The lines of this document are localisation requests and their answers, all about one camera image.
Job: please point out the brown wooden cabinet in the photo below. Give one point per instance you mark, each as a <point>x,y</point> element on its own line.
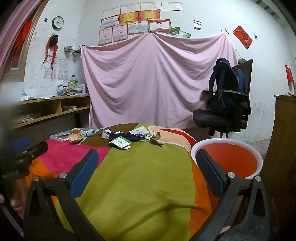
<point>282,139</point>

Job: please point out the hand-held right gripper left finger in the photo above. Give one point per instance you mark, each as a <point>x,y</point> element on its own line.
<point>84,171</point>

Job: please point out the pink cloth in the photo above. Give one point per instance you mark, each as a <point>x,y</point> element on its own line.
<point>13,25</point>

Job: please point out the dark blue backpack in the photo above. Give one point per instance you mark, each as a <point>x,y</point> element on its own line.
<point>225,88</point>

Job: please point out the red hanging scarf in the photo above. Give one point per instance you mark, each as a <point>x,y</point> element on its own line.
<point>50,49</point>

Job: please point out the green photo prints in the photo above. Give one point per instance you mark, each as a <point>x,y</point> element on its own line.
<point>180,32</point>

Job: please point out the black office chair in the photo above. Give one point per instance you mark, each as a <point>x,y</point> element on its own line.
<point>215,118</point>

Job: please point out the red hanging ornament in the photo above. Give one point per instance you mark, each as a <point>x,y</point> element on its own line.
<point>289,74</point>

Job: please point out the white paper packet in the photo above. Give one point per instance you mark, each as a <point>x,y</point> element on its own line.
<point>138,131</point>

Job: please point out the colourful patchwork blanket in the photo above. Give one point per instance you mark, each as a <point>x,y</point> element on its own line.
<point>138,185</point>

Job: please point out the wooden window frame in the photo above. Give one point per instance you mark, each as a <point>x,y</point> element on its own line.
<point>27,53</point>

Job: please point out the red basin with white rim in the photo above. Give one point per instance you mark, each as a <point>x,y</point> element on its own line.
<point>231,157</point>

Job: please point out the white toothpaste tube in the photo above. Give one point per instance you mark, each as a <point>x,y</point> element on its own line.
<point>89,132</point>

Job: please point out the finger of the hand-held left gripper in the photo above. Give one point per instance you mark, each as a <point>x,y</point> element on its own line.
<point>35,149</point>
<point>22,141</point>

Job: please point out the glass jar with candy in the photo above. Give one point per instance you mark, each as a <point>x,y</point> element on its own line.
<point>74,81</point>

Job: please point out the green white medicine box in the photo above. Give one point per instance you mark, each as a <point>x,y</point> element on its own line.
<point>120,143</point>

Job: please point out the red cloth in window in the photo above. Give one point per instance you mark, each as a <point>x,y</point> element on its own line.
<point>22,39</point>

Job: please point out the pink hanging bed sheet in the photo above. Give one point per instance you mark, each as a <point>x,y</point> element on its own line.
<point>150,81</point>

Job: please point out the wooden desk shelf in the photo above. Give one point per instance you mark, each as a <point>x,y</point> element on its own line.
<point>50,102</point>

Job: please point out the brown paper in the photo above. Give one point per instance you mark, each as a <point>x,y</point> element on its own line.
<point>76,136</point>

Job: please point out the red paper wall decoration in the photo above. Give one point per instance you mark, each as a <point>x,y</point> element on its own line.
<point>242,37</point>

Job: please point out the wall of framed certificates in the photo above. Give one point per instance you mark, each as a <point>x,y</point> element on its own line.
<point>129,27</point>

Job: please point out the paper wall calendars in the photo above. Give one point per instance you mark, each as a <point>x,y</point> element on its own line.
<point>54,68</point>

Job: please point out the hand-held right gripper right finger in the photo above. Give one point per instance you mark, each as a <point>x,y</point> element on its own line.
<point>209,171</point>

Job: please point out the blue white tissue box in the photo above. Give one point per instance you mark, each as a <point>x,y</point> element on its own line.
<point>24,96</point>

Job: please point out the blue children's book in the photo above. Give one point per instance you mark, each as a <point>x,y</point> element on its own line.
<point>59,136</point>

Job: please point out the dark dried leaf wrapper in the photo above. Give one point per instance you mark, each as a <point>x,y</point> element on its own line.
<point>156,139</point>

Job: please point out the stack of books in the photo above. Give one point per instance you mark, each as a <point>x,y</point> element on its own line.
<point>69,90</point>

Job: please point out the papers in shelf compartment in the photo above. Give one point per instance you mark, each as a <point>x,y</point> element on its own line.
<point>69,107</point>
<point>24,118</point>

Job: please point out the black white wall sticker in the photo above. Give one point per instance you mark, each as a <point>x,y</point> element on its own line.
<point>197,25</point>

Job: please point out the round wall clock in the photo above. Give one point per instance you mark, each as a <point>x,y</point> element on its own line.
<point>57,22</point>

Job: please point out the person's left hand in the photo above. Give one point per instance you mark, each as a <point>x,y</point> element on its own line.
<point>17,205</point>

